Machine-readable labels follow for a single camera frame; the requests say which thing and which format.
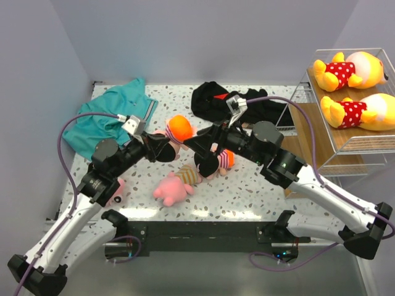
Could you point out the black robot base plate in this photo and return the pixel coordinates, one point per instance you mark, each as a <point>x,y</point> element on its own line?
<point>209,236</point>

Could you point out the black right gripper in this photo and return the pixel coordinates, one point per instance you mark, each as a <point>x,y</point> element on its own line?
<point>203,142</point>

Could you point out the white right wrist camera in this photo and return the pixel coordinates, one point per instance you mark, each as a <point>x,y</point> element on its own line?
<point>237,106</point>

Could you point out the black-haired doll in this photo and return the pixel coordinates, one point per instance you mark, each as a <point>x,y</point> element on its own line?
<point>178,129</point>
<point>207,167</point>

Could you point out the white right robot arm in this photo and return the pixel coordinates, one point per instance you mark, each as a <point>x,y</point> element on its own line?
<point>360,225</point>

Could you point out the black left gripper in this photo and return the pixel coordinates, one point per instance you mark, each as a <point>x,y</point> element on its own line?
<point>146,142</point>

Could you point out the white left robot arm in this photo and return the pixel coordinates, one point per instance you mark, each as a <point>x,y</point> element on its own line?
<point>39,270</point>

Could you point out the black printed shirt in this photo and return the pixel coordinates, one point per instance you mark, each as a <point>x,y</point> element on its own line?
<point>208,102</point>

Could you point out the teal striped-trim shirt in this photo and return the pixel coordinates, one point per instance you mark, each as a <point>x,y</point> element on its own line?
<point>127,99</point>

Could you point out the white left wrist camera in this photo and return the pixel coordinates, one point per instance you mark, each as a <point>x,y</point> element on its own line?
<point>134,125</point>

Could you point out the yellow polka-dot plush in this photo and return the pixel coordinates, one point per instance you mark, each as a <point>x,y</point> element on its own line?
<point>359,70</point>
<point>373,113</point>

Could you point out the pink pig plush, centre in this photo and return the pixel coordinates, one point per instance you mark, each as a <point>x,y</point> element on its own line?
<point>176,186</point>

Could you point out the aluminium frame rail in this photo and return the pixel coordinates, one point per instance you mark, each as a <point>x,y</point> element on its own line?
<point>296,225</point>

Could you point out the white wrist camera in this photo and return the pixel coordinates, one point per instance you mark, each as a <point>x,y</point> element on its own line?
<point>134,125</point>
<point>237,106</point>

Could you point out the pink pig plush, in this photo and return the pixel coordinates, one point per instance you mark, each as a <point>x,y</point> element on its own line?
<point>118,194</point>
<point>176,186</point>

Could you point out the pink pig plush, left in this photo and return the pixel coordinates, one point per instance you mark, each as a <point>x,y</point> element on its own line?
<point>118,194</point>

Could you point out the white wire wooden shelf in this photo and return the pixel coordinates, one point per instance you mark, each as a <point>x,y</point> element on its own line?
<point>347,157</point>

